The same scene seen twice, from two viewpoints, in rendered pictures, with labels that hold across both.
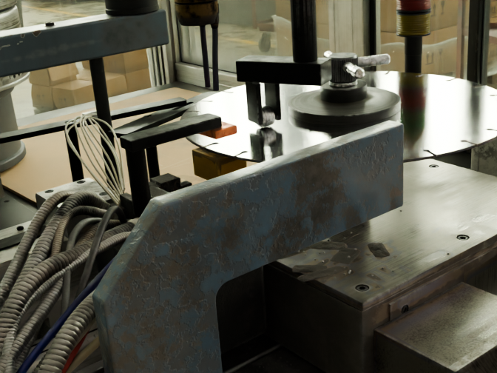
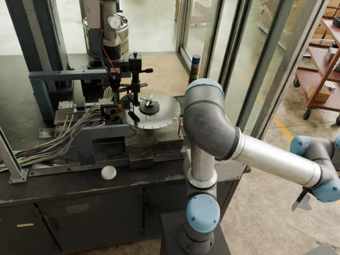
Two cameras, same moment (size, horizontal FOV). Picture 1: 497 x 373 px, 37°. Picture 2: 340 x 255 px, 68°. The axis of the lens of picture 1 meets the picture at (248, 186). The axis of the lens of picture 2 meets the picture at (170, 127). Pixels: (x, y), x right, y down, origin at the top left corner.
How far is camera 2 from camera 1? 0.87 m
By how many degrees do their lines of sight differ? 27
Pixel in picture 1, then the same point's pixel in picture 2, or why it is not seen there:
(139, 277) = (78, 136)
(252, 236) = (97, 135)
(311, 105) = (141, 105)
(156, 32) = (128, 75)
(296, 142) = (130, 114)
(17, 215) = (101, 96)
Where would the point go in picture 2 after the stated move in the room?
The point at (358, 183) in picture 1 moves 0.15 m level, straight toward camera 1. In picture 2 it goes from (119, 131) to (94, 151)
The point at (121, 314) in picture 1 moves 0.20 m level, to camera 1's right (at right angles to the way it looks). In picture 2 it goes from (76, 139) to (114, 156)
